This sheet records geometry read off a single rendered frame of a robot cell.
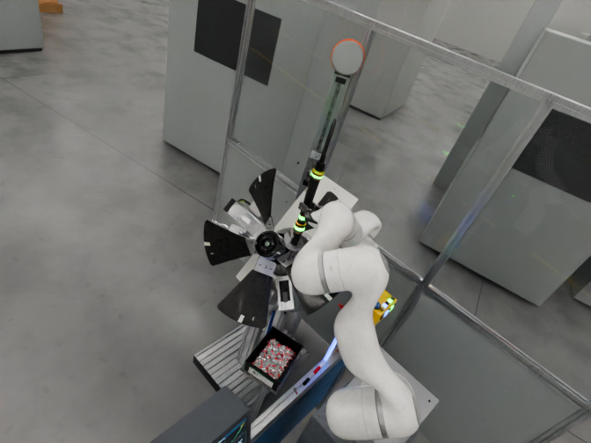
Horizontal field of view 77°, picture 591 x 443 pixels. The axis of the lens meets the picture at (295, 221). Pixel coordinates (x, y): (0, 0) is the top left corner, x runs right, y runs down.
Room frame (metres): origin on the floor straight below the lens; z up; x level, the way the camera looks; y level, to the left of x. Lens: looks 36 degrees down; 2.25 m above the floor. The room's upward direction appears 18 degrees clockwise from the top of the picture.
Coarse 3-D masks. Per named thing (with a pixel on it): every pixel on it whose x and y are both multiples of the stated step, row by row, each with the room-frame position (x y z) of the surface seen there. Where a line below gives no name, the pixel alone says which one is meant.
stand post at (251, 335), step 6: (246, 330) 1.35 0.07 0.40; (252, 330) 1.33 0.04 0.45; (258, 330) 1.31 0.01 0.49; (246, 336) 1.36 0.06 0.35; (252, 336) 1.33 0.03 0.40; (258, 336) 1.34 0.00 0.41; (246, 342) 1.34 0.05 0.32; (252, 342) 1.32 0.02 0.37; (258, 342) 1.35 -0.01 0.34; (240, 348) 1.36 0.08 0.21; (246, 348) 1.33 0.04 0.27; (252, 348) 1.32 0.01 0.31; (240, 354) 1.35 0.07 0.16; (246, 354) 1.33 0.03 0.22; (240, 360) 1.34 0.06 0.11
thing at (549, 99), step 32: (320, 0) 2.19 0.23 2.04; (384, 32) 1.96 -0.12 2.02; (480, 64) 1.71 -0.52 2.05; (544, 96) 1.57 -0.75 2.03; (224, 160) 2.47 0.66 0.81; (256, 160) 2.29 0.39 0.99; (512, 160) 1.54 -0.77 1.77; (384, 256) 1.69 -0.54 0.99; (448, 256) 1.54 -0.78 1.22; (512, 352) 1.28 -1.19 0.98; (576, 416) 1.09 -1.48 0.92
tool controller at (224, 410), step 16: (208, 400) 0.50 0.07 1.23; (224, 400) 0.51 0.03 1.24; (240, 400) 0.52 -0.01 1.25; (192, 416) 0.45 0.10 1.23; (208, 416) 0.46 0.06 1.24; (224, 416) 0.47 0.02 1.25; (240, 416) 0.47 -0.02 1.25; (176, 432) 0.40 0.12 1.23; (192, 432) 0.41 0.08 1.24; (208, 432) 0.41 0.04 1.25; (224, 432) 0.43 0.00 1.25; (240, 432) 0.46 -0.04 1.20
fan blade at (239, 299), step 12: (252, 276) 1.13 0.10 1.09; (264, 276) 1.15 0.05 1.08; (240, 288) 1.08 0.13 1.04; (252, 288) 1.10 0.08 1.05; (264, 288) 1.12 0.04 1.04; (228, 300) 1.04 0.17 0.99; (240, 300) 1.05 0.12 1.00; (252, 300) 1.07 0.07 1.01; (264, 300) 1.09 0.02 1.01; (228, 312) 1.01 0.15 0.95; (240, 312) 1.02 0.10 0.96; (252, 312) 1.04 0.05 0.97; (264, 312) 1.06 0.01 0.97; (252, 324) 1.01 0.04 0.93; (264, 324) 1.02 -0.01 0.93
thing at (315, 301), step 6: (288, 270) 1.13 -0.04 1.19; (288, 276) 1.10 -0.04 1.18; (294, 288) 1.05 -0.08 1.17; (300, 294) 1.03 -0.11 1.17; (306, 294) 1.04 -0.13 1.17; (324, 294) 1.06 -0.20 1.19; (330, 294) 1.06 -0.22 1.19; (336, 294) 1.07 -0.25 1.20; (300, 300) 1.02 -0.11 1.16; (306, 300) 1.02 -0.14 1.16; (312, 300) 1.02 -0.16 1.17; (318, 300) 1.03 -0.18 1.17; (324, 300) 1.04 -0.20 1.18; (306, 306) 1.00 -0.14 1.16; (312, 306) 1.00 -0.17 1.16; (318, 306) 1.01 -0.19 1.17; (306, 312) 0.98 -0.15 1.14; (312, 312) 0.98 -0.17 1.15
